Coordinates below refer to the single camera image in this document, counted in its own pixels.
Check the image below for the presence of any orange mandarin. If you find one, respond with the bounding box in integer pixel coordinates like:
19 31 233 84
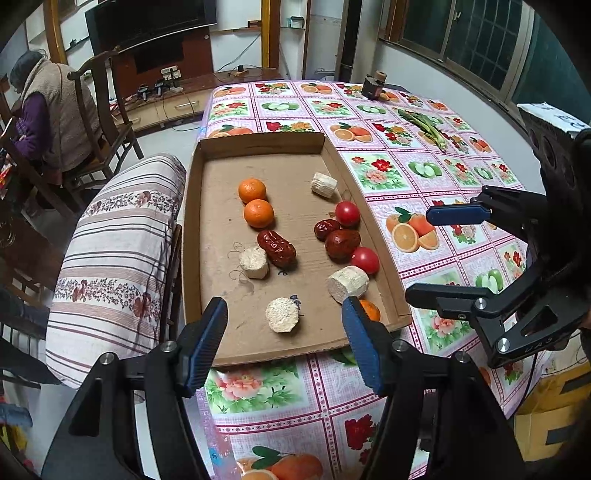
243 199 274 229
360 299 381 322
238 178 266 204

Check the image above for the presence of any red cherry tomato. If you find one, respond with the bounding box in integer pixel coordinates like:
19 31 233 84
335 201 361 228
351 247 380 276

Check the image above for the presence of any white yam chunk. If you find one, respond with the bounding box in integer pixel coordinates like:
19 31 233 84
311 172 338 199
238 246 270 280
327 265 370 304

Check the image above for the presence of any round dark red jujube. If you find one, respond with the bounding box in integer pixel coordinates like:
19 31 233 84
325 229 361 262

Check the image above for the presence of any small dark red jujube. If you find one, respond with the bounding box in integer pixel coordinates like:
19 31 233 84
314 219 341 242

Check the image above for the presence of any long red jujube date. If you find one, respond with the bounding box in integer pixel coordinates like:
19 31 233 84
257 230 297 269

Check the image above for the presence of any striped floral cushion chair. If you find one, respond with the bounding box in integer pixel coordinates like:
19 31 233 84
45 154 186 389

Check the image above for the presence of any fruit pattern tablecloth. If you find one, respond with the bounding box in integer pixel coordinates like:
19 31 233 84
195 80 555 480

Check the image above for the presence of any yellow cardboard box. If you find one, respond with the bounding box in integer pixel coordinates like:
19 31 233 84
514 363 590 462

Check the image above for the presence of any green leafy vegetable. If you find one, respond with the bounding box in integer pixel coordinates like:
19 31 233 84
397 108 447 153

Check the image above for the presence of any brown cardboard tray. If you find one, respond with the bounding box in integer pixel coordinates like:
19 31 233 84
182 133 412 367

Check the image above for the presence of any small dark jar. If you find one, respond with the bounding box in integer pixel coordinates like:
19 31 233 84
362 70 387 100

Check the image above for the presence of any dark wooden chair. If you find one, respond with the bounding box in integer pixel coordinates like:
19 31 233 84
65 49 144 193

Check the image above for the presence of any seated person in vest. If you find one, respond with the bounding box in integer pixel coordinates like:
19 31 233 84
9 51 93 187

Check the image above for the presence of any wooden tv cabinet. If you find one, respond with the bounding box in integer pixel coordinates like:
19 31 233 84
110 28 281 134

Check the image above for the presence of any white power strip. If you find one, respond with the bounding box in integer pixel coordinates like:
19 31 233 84
160 65 181 82

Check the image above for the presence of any black television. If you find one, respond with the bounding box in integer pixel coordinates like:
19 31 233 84
85 0 216 54

